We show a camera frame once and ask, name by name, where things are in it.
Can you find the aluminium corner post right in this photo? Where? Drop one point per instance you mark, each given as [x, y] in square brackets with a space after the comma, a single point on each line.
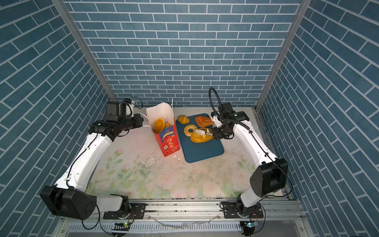
[303, 7]

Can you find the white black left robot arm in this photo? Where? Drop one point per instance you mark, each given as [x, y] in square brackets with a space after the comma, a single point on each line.
[67, 197]

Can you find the aluminium front rail frame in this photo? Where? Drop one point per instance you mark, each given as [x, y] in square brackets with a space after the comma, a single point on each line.
[272, 217]

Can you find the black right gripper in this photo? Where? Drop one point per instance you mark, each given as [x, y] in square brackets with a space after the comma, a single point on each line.
[216, 135]

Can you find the red white paper bag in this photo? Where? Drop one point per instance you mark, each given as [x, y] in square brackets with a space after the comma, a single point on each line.
[167, 139]

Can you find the aluminium corner post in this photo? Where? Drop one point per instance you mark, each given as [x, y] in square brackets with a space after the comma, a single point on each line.
[303, 7]
[72, 27]

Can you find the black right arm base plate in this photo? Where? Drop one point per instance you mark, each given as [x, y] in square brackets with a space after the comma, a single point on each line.
[241, 209]

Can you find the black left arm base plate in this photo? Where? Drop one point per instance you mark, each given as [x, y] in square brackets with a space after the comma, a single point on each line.
[127, 212]

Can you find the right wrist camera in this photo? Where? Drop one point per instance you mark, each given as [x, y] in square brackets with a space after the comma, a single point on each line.
[239, 116]

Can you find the sesame covered golden bun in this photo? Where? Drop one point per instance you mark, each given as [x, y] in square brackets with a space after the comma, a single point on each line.
[199, 138]

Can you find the dark teal plastic tray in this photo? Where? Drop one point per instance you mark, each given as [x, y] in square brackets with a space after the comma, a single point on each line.
[194, 152]

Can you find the small round striped bun back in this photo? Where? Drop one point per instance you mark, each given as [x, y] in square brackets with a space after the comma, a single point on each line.
[182, 119]

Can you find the aluminium corner post left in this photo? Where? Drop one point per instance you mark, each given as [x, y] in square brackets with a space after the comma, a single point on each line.
[72, 27]

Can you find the twisted ring bread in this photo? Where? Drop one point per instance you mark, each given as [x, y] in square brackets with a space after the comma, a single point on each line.
[189, 129]

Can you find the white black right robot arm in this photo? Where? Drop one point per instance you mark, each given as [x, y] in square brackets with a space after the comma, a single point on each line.
[270, 175]

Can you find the steel tongs with white tips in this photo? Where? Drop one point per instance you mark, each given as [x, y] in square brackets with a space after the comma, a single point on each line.
[204, 131]

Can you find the reddish brown flaky pastry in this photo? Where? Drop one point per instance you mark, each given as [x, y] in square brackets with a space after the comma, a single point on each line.
[203, 121]

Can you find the small striped pumpkin bun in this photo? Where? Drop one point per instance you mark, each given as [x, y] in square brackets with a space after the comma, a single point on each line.
[159, 125]

